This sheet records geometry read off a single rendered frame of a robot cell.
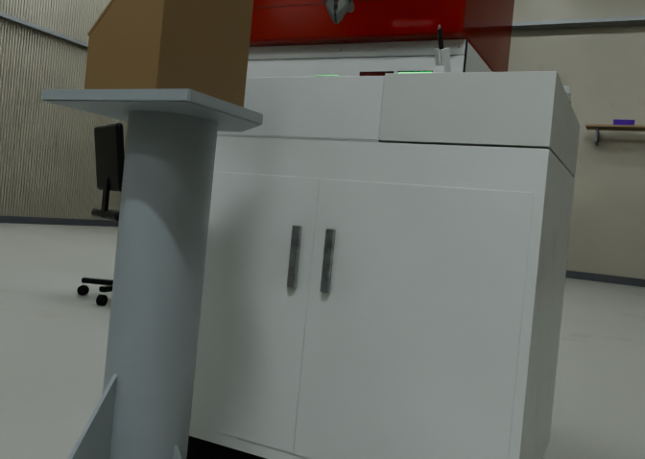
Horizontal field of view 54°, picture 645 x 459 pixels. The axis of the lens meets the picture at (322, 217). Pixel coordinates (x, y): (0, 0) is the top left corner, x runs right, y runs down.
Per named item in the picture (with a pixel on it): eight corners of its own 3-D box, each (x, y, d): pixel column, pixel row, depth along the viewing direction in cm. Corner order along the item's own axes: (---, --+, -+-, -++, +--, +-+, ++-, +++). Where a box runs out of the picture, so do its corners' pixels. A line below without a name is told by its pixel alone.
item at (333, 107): (197, 138, 169) (202, 85, 169) (393, 146, 145) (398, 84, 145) (175, 132, 160) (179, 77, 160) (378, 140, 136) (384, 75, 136)
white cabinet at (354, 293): (254, 397, 220) (276, 161, 219) (546, 470, 178) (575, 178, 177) (121, 451, 162) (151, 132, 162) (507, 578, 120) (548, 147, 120)
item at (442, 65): (434, 103, 165) (439, 52, 165) (449, 103, 164) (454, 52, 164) (427, 98, 160) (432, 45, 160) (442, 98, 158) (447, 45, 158)
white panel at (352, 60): (233, 158, 230) (244, 48, 230) (455, 171, 195) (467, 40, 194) (228, 157, 227) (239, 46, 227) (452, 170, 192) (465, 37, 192)
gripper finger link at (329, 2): (345, 29, 151) (347, -10, 151) (334, 21, 146) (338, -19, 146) (332, 30, 153) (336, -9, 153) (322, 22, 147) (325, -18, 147)
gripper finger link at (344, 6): (356, 29, 150) (360, -11, 150) (346, 20, 145) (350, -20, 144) (345, 29, 151) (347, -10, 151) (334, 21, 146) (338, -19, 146)
